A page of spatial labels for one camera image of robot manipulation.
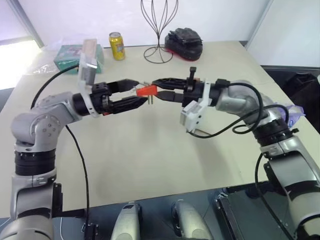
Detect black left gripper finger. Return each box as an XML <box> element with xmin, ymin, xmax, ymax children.
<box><xmin>107</xmin><ymin>78</ymin><xmax>139</xmax><ymax>94</ymax></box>
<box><xmin>109</xmin><ymin>95</ymin><xmax>149</xmax><ymax>115</ymax></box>

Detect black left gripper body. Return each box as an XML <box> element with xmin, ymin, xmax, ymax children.
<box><xmin>90</xmin><ymin>81</ymin><xmax>114</xmax><ymax>116</ymax></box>

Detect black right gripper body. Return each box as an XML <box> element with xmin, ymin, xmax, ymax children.
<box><xmin>182</xmin><ymin>66</ymin><xmax>206</xmax><ymax>108</ymax></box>

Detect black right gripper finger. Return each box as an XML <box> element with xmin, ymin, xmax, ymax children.
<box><xmin>155</xmin><ymin>90</ymin><xmax>185</xmax><ymax>103</ymax></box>
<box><xmin>152</xmin><ymin>77</ymin><xmax>188</xmax><ymax>91</ymax></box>

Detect red hex key holder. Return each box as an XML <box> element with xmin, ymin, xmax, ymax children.
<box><xmin>135</xmin><ymin>84</ymin><xmax>158</xmax><ymax>97</ymax></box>

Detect yellow drink can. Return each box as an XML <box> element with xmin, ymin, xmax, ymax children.
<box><xmin>108</xmin><ymin>31</ymin><xmax>127</xmax><ymax>61</ymax></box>

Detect brown small carton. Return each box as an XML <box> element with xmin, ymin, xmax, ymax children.
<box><xmin>83</xmin><ymin>38</ymin><xmax>98</xmax><ymax>61</ymax></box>

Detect green cardboard box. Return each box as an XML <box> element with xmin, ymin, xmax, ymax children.
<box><xmin>53</xmin><ymin>43</ymin><xmax>105</xmax><ymax>75</ymax></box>

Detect black gloves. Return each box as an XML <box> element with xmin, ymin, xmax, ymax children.
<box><xmin>168</xmin><ymin>27</ymin><xmax>203</xmax><ymax>46</ymax></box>

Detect clear plastic bag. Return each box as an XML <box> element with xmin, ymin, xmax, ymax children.
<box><xmin>26</xmin><ymin>37</ymin><xmax>83</xmax><ymax>77</ymax></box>

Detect purple plastic bag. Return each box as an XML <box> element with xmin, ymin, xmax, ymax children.
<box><xmin>273</xmin><ymin>100</ymin><xmax>307</xmax><ymax>131</ymax></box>

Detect dark chair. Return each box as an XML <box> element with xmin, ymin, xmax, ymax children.
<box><xmin>259</xmin><ymin>64</ymin><xmax>320</xmax><ymax>121</ymax></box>

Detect grey rounded robot leg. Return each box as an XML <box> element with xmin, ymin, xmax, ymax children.
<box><xmin>109</xmin><ymin>200</ymin><xmax>144</xmax><ymax>240</ymax></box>
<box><xmin>170</xmin><ymin>199</ymin><xmax>214</xmax><ymax>240</ymax></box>

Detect black flat case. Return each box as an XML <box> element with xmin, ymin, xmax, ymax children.
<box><xmin>214</xmin><ymin>186</ymin><xmax>297</xmax><ymax>240</ymax></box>

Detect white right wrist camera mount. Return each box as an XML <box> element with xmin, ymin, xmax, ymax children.
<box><xmin>179</xmin><ymin>79</ymin><xmax>214</xmax><ymax>134</ymax></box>

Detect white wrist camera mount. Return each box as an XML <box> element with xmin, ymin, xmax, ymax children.
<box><xmin>179</xmin><ymin>79</ymin><xmax>214</xmax><ymax>134</ymax></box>
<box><xmin>76</xmin><ymin>56</ymin><xmax>100</xmax><ymax>119</ymax></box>

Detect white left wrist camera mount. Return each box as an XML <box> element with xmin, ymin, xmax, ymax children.
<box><xmin>76</xmin><ymin>56</ymin><xmax>100</xmax><ymax>119</ymax></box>

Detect black wire stand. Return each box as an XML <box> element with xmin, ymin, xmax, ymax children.
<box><xmin>140</xmin><ymin>0</ymin><xmax>180</xmax><ymax>65</ymax></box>

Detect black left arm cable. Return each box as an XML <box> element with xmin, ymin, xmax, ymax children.
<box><xmin>30</xmin><ymin>65</ymin><xmax>91</xmax><ymax>227</ymax></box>

